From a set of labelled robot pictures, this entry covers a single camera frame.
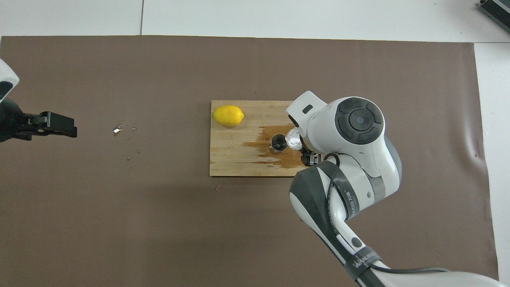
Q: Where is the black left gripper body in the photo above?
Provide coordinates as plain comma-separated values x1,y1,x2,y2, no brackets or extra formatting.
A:
0,97,32,143

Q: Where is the small clear plastic cup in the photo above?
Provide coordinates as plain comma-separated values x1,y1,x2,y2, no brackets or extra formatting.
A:
285,127,302,151

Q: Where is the steel double jigger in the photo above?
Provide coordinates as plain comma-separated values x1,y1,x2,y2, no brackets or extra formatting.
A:
269,134,288,155

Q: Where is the wooden cutting board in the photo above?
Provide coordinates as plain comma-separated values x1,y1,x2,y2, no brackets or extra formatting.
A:
210,100,315,177

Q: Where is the yellow lemon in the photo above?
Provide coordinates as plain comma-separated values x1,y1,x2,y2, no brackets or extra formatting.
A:
212,105,245,127

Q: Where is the brown paper table mat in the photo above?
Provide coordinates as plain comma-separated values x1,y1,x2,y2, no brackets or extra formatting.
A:
0,35,500,287

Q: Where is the grey ribbed device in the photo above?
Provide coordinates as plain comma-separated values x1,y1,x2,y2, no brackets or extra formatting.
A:
477,0,510,33

